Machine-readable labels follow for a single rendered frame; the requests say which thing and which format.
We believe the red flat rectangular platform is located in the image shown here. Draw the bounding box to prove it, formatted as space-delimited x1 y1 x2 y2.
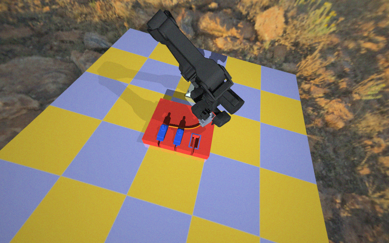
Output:
142 98 214 159

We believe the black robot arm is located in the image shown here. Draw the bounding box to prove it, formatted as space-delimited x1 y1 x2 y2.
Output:
146 10 244 120

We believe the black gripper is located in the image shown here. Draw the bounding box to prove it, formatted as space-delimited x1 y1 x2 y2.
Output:
190 87 231 127

